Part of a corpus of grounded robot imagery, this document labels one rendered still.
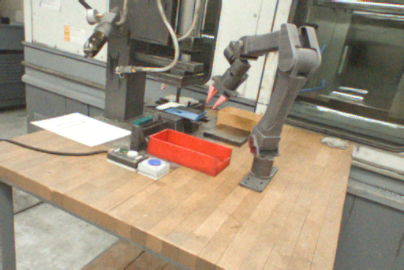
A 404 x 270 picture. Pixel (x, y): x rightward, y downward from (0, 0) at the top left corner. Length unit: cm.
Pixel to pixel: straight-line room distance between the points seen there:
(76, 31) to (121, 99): 128
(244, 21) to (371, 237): 125
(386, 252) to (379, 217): 18
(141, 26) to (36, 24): 173
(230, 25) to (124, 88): 76
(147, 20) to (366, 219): 136
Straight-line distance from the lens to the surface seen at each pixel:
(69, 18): 265
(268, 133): 98
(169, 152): 105
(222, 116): 147
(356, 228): 188
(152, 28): 126
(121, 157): 99
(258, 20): 181
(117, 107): 140
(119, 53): 136
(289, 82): 91
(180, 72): 122
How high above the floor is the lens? 134
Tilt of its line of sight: 20 degrees down
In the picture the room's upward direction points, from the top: 9 degrees clockwise
